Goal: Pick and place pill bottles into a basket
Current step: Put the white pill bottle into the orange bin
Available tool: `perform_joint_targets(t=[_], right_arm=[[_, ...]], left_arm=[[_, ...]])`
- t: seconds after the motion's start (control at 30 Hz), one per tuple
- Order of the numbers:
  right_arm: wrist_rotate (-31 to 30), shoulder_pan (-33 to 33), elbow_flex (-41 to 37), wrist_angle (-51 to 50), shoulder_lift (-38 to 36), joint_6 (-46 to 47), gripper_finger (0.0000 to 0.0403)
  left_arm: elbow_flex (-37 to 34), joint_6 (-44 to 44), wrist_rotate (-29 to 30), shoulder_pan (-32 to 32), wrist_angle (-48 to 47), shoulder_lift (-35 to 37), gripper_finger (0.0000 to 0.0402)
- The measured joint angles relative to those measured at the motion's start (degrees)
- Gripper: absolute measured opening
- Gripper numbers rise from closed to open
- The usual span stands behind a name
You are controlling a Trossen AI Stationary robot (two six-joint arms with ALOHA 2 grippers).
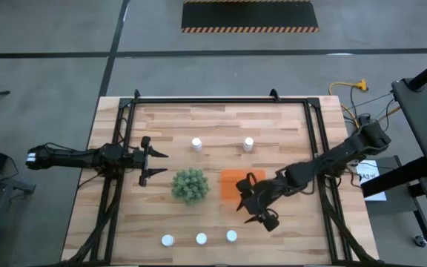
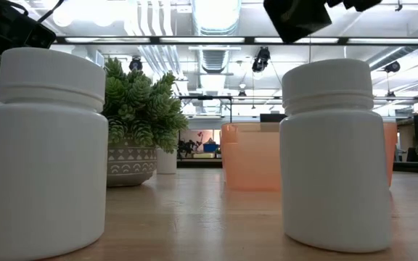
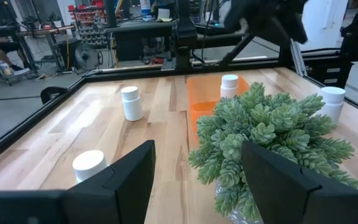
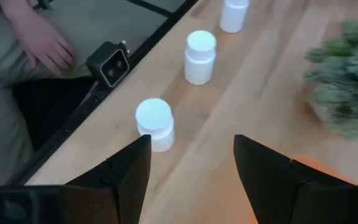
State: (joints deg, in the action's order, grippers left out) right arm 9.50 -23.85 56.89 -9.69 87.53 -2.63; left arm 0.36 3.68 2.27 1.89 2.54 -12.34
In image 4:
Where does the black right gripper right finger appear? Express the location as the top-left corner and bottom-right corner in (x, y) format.
(233, 134), (357, 224)

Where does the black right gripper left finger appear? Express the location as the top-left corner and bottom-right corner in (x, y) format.
(61, 134), (153, 224)

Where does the white pill bottle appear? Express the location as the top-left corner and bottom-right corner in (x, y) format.
(135, 98), (176, 153)
(183, 30), (218, 86)
(219, 0), (250, 34)

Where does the person's forearm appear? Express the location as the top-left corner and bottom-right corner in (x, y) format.
(0, 0), (40, 35)

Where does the green succulent in patterned pot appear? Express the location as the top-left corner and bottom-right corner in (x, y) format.
(303, 11), (358, 140)

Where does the person's hand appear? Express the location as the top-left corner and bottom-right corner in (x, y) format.
(20, 26), (76, 77)

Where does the black table-level camera box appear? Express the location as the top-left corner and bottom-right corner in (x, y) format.
(85, 39), (131, 89)

